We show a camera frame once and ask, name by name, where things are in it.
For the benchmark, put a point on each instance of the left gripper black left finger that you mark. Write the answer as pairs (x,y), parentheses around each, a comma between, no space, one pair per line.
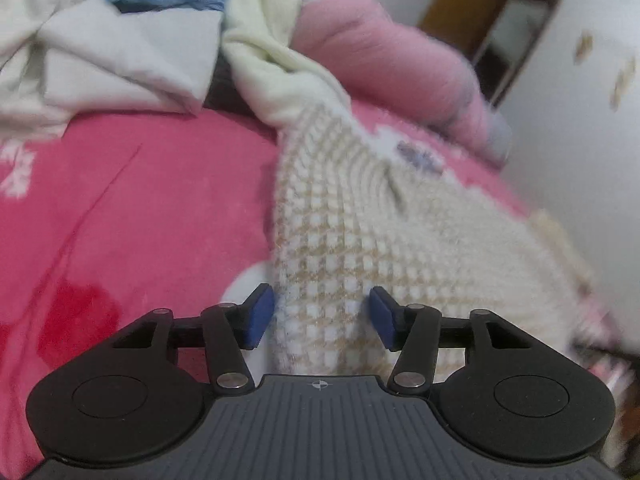
(148,386)

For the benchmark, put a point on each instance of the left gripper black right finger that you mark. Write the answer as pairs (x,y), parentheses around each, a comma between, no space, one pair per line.
(497,389)

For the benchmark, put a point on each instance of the beige white houndstooth knit cardigan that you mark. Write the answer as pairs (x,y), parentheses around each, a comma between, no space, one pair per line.
(348,217)

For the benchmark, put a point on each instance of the pink floral fleece blanket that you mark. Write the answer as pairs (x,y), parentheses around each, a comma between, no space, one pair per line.
(129,212)

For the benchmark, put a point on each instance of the white crumpled garment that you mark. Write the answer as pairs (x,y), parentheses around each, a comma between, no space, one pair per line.
(60,58)

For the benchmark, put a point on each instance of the cream fleece garment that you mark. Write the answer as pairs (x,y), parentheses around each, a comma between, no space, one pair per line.
(275,81)

